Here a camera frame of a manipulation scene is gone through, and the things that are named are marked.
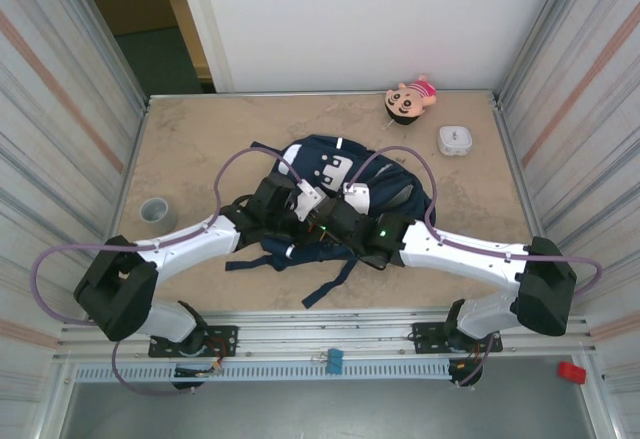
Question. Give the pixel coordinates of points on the white door frame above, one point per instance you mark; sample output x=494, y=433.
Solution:
x=200, y=24

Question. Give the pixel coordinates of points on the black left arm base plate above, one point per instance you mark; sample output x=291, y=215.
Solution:
x=225, y=339

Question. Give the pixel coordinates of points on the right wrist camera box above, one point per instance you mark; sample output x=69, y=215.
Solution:
x=357, y=199

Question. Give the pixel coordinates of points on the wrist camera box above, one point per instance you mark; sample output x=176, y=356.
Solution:
x=307, y=201
x=357, y=199

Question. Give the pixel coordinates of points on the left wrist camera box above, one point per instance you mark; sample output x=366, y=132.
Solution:
x=307, y=201

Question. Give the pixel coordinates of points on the plush doll with pink body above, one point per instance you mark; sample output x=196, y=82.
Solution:
x=405, y=104

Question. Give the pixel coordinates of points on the grey plastic cup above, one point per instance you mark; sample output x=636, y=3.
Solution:
x=157, y=211

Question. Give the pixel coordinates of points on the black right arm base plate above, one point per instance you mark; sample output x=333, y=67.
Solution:
x=425, y=334

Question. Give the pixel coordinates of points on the aluminium table frame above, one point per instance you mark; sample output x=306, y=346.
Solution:
x=300, y=331

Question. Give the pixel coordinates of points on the red plastic block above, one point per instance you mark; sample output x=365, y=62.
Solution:
x=571, y=373

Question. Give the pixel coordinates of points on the navy blue student backpack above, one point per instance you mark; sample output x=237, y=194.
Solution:
x=385, y=194

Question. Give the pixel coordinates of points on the blue binder clip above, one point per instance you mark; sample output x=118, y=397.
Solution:
x=335, y=361

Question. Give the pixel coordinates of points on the white round container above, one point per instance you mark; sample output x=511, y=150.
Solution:
x=455, y=141

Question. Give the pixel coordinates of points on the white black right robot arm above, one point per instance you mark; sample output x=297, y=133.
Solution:
x=545, y=284

